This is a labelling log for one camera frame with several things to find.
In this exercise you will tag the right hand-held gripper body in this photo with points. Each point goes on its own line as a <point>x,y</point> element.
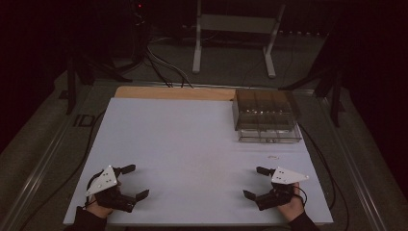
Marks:
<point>285,176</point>

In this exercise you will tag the clear plastic drawer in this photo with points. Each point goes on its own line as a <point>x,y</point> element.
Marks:
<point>271,136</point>

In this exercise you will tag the grey metal stand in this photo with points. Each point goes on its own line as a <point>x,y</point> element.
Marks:
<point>235,24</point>

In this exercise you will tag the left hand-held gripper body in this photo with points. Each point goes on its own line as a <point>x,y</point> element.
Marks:
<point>106,183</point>

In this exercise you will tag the black tripod stand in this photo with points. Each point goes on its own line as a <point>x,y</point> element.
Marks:
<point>335,96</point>
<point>72,83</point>

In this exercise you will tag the smoky clear drawer cabinet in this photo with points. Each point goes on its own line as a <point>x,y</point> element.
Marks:
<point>266,107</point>

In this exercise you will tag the person's left hand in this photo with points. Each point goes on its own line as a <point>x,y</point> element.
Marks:
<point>97,210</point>

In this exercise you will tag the person's right hand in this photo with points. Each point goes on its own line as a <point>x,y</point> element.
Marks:
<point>293,208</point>

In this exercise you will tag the metal floor rail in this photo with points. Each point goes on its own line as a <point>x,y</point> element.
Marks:
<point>352,163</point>
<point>48,154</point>

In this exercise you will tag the white table mat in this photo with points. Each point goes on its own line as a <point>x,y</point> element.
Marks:
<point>192,154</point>

